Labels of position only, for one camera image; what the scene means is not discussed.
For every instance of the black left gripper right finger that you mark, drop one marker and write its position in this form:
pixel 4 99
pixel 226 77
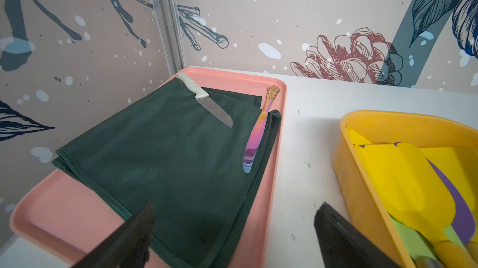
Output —
pixel 344 246

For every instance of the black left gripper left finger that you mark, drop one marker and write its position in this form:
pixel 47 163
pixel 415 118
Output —
pixel 127 247

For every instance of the light green shovel wooden handle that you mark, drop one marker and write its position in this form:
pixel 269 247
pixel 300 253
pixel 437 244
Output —
pixel 419 249

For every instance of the yellow square shovel blue tip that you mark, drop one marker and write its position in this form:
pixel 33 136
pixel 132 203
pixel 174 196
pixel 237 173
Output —
pixel 413 194

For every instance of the yellow square shovel yellow handle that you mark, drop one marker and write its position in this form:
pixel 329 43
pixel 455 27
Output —
pixel 460 165

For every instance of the purple shovel pink handle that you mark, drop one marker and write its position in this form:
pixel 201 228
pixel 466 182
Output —
pixel 463 223

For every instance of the yellow plastic storage box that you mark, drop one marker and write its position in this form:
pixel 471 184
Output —
pixel 367 211

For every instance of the pink plastic tray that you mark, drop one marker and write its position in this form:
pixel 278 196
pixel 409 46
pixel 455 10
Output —
pixel 68 220

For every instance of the dark green cloth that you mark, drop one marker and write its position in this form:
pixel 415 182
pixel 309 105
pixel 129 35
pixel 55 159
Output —
pixel 167 151

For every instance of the iridescent rainbow butter knife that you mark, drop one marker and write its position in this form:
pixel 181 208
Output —
pixel 258 130

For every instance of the white handled kitchen knife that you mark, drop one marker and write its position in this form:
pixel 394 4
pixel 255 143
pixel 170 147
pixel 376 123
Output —
pixel 204 99

